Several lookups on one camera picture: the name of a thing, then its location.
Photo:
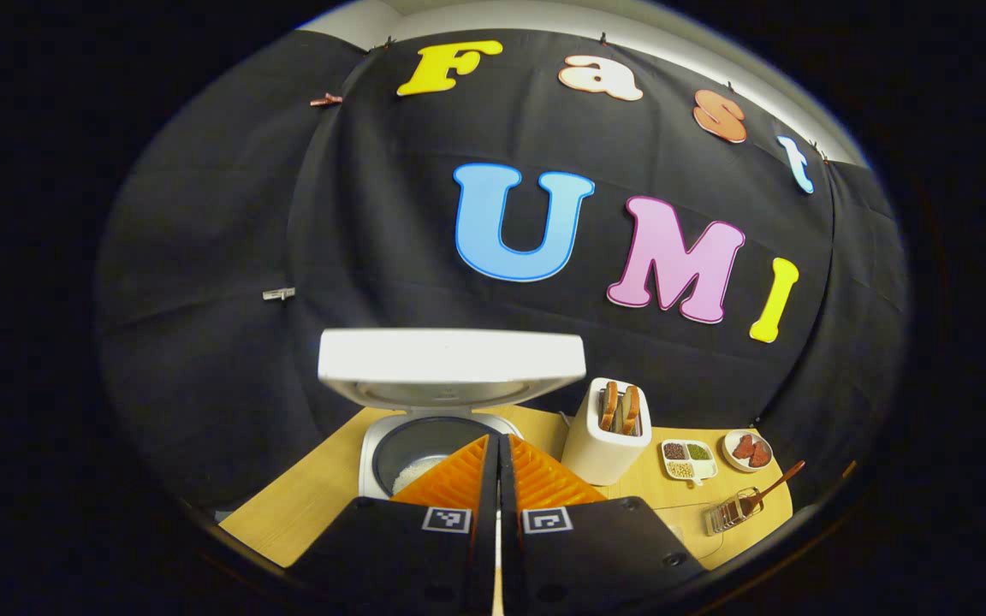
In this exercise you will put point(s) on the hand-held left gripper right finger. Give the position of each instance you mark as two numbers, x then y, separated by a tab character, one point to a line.
579	547

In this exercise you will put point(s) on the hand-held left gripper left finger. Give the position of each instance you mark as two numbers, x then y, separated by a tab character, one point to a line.
424	547

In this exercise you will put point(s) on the white rice cooker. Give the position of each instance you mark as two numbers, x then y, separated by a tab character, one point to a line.
450	359

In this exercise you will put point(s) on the brown wooden spoon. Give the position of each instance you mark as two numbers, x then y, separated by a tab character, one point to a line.
780	483

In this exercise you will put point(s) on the white toaster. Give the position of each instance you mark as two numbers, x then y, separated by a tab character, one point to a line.
600	453

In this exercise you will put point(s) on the white divided bean dish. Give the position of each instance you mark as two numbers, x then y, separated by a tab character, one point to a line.
688	460

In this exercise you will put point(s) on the toasted bread slice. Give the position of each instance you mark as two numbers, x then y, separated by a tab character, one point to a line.
608	405
630	409

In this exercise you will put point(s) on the small white round plate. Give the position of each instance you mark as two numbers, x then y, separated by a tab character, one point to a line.
733	462

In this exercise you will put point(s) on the red meat piece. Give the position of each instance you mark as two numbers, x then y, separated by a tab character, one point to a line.
744	447
760	453

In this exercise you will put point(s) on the silver cloth clip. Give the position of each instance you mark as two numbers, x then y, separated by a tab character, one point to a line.
279	293

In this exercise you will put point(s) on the black backdrop cloth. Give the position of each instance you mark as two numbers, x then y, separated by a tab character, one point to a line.
373	214

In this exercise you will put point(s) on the pink cloth clip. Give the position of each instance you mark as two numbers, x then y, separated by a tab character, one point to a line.
326	99

